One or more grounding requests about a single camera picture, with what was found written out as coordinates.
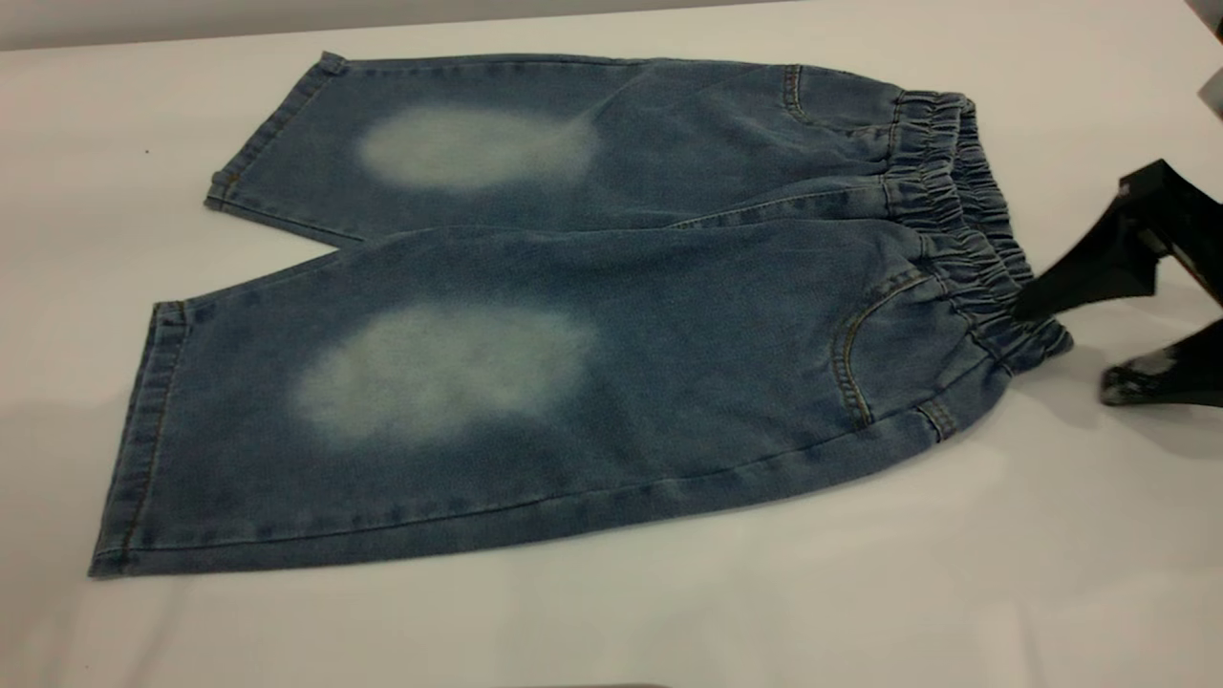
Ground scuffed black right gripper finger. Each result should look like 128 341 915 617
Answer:
1101 320 1223 408

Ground blue denim jeans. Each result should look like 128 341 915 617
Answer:
89 53 1074 580

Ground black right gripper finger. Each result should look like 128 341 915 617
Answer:
1013 160 1223 321

